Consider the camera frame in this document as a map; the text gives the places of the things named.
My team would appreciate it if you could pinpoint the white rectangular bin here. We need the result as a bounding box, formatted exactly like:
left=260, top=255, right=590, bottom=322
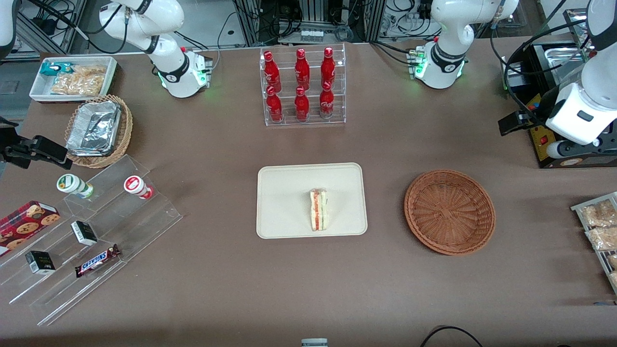
left=30, top=56, right=118, bottom=103

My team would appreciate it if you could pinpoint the red cookie box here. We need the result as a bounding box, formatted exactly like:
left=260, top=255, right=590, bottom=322
left=0, top=200, right=61, bottom=257

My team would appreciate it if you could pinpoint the beige rectangular tray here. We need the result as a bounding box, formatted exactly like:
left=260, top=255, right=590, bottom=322
left=256, top=162, right=368, bottom=240

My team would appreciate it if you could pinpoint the steel tray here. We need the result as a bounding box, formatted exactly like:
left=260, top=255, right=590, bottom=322
left=563, top=7, right=596, bottom=46

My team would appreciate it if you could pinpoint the clear acrylic bottle rack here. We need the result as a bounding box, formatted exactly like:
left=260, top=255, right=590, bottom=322
left=259, top=43, right=347, bottom=127

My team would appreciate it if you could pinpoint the yellow emergency stop box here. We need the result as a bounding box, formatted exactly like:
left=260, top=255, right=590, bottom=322
left=527, top=94, right=556, bottom=162

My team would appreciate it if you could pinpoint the snickers chocolate bar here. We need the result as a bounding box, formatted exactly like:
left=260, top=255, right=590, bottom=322
left=74, top=244, right=121, bottom=278

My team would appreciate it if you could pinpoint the aluminium foil container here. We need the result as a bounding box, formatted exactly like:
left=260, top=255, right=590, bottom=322
left=66, top=101, right=121, bottom=156

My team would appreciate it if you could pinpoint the aluminium frame rack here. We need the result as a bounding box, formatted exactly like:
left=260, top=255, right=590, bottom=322
left=233, top=0, right=387, bottom=45

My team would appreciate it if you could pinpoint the clear acrylic stepped display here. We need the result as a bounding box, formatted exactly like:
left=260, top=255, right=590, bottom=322
left=0, top=154, right=184, bottom=326

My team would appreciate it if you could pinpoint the clear bag of crackers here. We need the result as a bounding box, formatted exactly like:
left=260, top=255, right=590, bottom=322
left=51, top=65, right=107, bottom=96

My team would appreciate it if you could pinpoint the oval tan wicker basket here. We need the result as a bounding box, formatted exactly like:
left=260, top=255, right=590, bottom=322
left=65, top=94, right=134, bottom=169

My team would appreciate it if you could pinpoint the red cola bottle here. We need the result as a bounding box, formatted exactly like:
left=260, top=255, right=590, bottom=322
left=266, top=86, right=283, bottom=122
left=319, top=81, right=335, bottom=119
left=321, top=47, right=336, bottom=88
left=295, top=48, right=310, bottom=91
left=295, top=86, right=310, bottom=121
left=263, top=51, right=282, bottom=93

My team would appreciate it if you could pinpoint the steel food pan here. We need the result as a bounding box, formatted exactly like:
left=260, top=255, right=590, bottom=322
left=542, top=45, right=592, bottom=75

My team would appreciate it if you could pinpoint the green lid yoghurt cup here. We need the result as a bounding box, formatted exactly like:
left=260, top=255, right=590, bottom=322
left=56, top=174, right=94, bottom=199

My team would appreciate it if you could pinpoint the small black green carton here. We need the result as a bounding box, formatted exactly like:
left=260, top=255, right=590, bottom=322
left=70, top=220, right=98, bottom=247
left=25, top=251, right=56, bottom=276

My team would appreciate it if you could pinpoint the triangular sandwich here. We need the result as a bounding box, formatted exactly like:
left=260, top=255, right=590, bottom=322
left=309, top=188, right=329, bottom=232

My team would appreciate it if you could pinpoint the teal snack packet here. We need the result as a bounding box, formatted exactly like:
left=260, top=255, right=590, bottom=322
left=40, top=62, right=74, bottom=76

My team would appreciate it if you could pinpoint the metal snack tray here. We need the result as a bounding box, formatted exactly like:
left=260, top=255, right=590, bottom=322
left=571, top=192, right=617, bottom=294

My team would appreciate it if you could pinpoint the round brown wicker basket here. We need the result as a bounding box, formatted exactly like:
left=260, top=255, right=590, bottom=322
left=404, top=169, right=496, bottom=256

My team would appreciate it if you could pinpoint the black floor cable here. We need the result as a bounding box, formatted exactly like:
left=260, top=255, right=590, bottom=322
left=419, top=326, right=485, bottom=347

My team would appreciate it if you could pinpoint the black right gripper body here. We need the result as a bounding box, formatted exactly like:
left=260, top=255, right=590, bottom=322
left=0, top=137, right=53, bottom=169

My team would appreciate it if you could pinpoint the clear bag of snacks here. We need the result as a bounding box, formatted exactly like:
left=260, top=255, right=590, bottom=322
left=580, top=200, right=617, bottom=227
left=585, top=227, right=617, bottom=252

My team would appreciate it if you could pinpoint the red lid yoghurt cup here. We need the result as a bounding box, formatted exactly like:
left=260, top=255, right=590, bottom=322
left=123, top=175, right=155, bottom=200

